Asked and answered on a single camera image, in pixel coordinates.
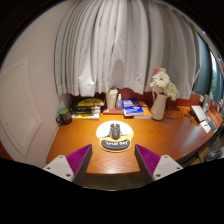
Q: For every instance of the white framed wall panel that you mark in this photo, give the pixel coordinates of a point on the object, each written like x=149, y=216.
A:
x=20, y=110

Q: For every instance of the grey black computer mouse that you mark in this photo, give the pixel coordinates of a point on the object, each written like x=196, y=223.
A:
x=115, y=131

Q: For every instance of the white curtain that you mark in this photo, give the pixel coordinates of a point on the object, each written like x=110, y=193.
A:
x=123, y=43

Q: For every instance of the orange book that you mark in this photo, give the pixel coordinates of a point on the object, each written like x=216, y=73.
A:
x=146, y=115

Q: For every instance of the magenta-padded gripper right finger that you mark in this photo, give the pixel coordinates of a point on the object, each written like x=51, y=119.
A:
x=163, y=167

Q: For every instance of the blue book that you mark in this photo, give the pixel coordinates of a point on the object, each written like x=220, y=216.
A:
x=132, y=107

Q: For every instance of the yellow and black book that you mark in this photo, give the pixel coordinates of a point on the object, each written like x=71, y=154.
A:
x=90, y=102

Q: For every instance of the white flower bouquet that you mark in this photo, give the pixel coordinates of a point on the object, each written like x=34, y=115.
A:
x=163, y=83

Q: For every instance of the clear spray bottle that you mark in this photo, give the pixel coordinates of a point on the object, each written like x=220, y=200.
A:
x=119, y=104

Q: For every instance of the white yellow black mouse pad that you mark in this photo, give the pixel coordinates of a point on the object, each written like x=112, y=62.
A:
x=103, y=130

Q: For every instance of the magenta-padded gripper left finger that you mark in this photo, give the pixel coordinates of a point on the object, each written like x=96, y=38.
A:
x=61, y=166

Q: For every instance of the window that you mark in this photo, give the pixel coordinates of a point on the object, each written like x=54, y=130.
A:
x=205, y=70

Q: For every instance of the white and yellow book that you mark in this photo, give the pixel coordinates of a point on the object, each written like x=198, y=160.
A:
x=85, y=116

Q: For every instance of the beige tumbler with lid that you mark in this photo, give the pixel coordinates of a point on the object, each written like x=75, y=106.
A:
x=112, y=99

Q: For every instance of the black round stool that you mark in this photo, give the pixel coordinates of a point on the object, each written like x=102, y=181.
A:
x=213, y=155

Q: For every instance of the dark mug with green inside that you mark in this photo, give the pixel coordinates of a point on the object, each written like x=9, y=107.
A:
x=65, y=117

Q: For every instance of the white flat device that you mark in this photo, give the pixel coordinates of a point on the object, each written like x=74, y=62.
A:
x=199, y=113

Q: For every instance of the cream ceramic vase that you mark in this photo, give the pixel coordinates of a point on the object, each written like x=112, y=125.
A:
x=158, y=107

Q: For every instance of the dark red book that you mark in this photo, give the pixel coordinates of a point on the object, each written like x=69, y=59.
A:
x=110, y=111

